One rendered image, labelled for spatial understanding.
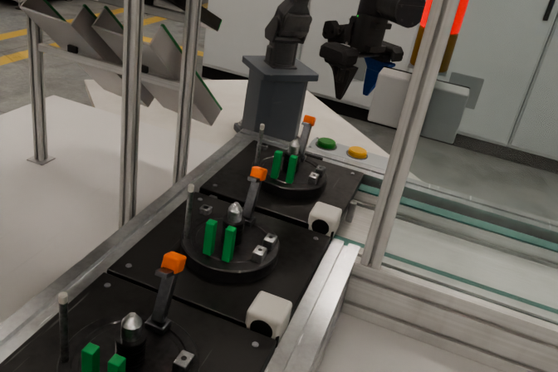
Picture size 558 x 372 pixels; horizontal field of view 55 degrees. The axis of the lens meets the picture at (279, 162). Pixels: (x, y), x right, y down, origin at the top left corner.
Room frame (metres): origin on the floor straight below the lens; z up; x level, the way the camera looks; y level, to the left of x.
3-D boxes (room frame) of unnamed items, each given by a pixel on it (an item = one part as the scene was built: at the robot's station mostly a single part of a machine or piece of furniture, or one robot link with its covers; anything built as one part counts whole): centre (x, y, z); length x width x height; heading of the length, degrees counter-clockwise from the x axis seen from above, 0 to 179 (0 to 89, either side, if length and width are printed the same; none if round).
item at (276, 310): (0.62, 0.05, 1.01); 0.24 x 0.24 x 0.13; 74
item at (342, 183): (0.87, -0.02, 0.96); 0.24 x 0.24 x 0.02; 74
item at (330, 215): (0.75, -0.09, 0.97); 0.05 x 0.05 x 0.04; 74
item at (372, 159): (1.05, -0.16, 0.93); 0.21 x 0.07 x 0.06; 74
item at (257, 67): (1.28, 0.04, 0.96); 0.15 x 0.15 x 0.20; 29
